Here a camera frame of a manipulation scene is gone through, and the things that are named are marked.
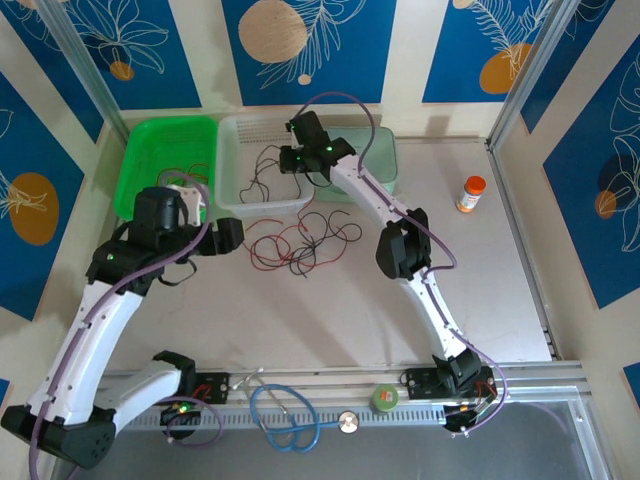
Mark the white plastic basket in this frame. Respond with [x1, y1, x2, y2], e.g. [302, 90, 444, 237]
[213, 113, 317, 219]

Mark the pale green lidded box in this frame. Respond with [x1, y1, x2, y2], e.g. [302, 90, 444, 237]
[312, 124, 400, 204]

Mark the green plastic basket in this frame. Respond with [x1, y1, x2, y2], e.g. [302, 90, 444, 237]
[113, 115, 220, 221]

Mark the orange pill bottle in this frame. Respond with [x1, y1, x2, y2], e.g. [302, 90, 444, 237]
[457, 175, 487, 215]

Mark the black controller board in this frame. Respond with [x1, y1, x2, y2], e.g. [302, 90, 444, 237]
[159, 403, 202, 430]
[442, 402, 491, 436]

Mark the blue stethoscope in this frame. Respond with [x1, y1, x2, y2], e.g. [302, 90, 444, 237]
[230, 367, 360, 454]

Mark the grey metal panel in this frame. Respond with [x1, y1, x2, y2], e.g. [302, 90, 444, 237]
[49, 424, 601, 480]

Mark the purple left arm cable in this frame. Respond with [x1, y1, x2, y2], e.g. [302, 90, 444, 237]
[27, 171, 225, 480]

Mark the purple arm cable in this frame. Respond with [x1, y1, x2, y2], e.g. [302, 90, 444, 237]
[298, 91, 509, 437]
[27, 171, 225, 480]

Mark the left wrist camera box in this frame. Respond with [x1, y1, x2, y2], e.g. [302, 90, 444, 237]
[166, 183, 210, 225]

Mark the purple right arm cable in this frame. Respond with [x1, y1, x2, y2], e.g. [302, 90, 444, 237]
[298, 91, 509, 437]

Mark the blue floral wall panel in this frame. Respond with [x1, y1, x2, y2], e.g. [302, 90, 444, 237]
[67, 0, 204, 112]
[519, 0, 640, 135]
[0, 0, 106, 145]
[542, 34, 640, 310]
[222, 0, 399, 107]
[0, 69, 86, 322]
[422, 0, 556, 105]

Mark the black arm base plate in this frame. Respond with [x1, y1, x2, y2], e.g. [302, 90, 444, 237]
[137, 372, 232, 406]
[402, 367, 500, 401]

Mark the aluminium table rail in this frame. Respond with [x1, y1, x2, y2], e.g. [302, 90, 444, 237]
[42, 362, 599, 426]
[487, 142, 564, 361]

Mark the aluminium frame post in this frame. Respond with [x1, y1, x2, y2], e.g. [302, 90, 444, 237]
[37, 0, 130, 146]
[485, 0, 576, 151]

